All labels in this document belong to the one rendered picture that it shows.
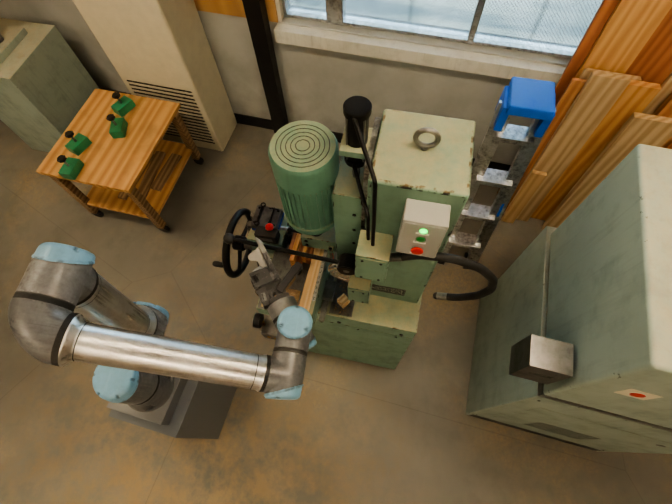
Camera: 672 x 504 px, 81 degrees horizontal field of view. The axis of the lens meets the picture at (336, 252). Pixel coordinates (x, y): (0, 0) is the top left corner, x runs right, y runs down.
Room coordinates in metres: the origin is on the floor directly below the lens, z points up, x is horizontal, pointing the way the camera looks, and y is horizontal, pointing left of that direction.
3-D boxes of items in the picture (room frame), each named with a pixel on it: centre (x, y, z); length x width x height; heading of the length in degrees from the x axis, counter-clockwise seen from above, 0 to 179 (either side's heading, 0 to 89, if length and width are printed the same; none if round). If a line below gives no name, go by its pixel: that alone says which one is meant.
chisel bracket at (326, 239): (0.66, 0.04, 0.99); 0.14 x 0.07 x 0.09; 74
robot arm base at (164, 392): (0.25, 0.77, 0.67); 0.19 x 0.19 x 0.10
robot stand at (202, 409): (0.25, 0.77, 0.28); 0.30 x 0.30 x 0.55; 71
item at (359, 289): (0.46, -0.07, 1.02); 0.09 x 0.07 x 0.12; 164
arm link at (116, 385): (0.26, 0.77, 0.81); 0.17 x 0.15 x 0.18; 169
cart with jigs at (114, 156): (1.67, 1.24, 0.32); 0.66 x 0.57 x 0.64; 161
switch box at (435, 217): (0.44, -0.21, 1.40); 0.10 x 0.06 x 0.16; 74
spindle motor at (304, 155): (0.67, 0.06, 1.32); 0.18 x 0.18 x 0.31
